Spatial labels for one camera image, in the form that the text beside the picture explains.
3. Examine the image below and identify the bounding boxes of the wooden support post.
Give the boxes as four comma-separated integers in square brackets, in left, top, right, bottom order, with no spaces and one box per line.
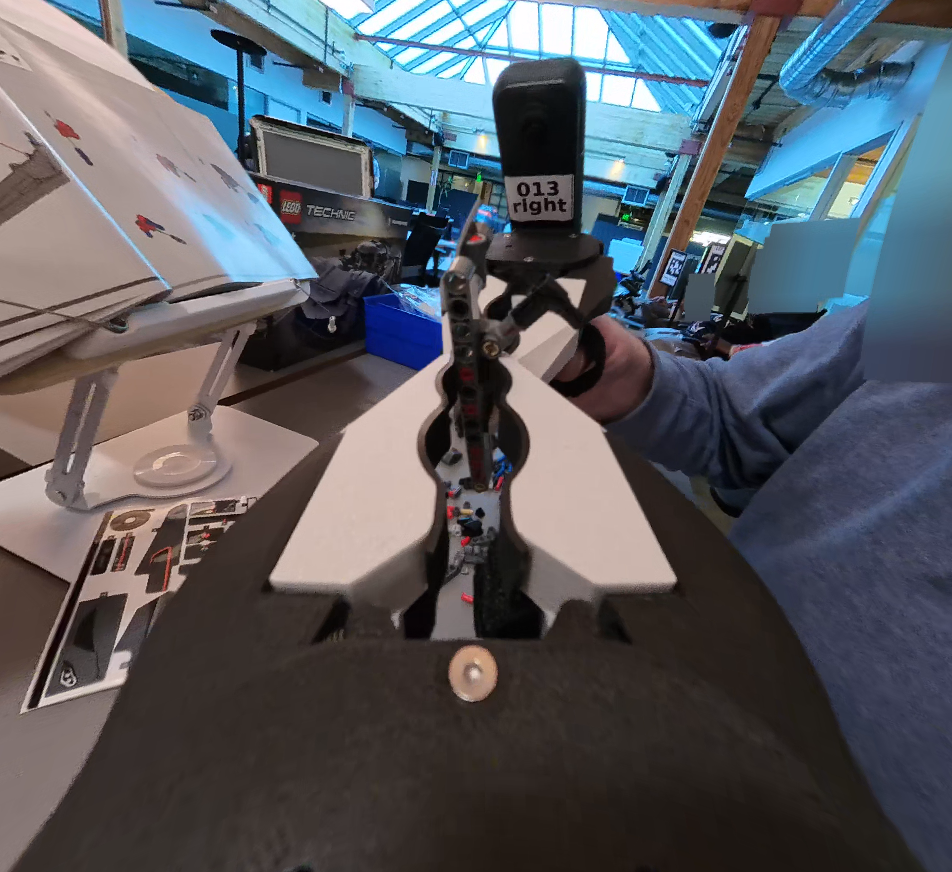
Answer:
[647,0,808,300]

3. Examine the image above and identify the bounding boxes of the open instruction booklet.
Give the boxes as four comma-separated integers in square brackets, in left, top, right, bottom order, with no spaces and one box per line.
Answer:
[0,0,321,375]

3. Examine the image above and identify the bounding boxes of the blue plastic bin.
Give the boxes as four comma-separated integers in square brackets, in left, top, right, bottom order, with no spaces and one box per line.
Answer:
[363,292,446,372]

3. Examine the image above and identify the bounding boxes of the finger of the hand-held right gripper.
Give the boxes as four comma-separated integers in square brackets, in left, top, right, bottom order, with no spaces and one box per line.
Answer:
[444,276,501,367]
[519,277,589,384]

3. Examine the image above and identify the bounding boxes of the silver air duct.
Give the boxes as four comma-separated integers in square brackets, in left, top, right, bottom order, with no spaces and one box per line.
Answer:
[779,0,952,111]

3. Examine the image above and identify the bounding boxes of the white desk stand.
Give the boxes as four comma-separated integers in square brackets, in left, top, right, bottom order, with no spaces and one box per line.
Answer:
[0,277,319,584]

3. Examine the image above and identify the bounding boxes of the black floor lamp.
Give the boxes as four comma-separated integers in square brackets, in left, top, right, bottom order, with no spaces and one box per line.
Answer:
[210,29,267,174]

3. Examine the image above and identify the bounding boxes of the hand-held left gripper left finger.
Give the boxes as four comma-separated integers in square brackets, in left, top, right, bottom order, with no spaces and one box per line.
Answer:
[269,351,456,639]

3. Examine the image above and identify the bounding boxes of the sticker sheet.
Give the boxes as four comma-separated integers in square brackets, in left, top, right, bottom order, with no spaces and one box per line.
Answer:
[21,493,261,714]

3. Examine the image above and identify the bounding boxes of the black office chair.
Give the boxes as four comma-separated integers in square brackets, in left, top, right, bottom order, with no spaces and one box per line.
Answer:
[402,212,452,289]

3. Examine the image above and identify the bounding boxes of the metal-framed panel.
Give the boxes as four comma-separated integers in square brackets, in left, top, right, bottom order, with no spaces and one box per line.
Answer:
[249,116,374,200]

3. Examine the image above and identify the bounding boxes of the person's blue clothed torso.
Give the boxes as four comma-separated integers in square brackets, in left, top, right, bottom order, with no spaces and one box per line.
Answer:
[729,381,952,872]

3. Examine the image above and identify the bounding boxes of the long dark grey lego beam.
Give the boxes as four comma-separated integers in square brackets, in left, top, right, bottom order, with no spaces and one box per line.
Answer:
[441,195,498,494]

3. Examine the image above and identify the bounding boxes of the person's right forearm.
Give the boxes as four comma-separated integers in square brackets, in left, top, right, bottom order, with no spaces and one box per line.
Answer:
[606,299,871,494]

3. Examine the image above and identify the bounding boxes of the person's right hand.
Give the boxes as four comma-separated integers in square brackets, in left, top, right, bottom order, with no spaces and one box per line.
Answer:
[558,314,655,424]

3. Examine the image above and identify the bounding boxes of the Lego Technic box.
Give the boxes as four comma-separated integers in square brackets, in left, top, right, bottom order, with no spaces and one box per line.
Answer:
[249,176,417,371]

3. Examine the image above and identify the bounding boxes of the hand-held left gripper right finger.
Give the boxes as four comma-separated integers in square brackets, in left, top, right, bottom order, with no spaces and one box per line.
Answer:
[491,351,678,639]

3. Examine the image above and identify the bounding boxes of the clear plastic bags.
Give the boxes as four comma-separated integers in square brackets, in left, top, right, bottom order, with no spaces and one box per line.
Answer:
[394,285,446,319]

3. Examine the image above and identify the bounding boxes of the pile of small lego pins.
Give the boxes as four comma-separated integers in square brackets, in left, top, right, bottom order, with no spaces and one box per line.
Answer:
[442,444,514,576]

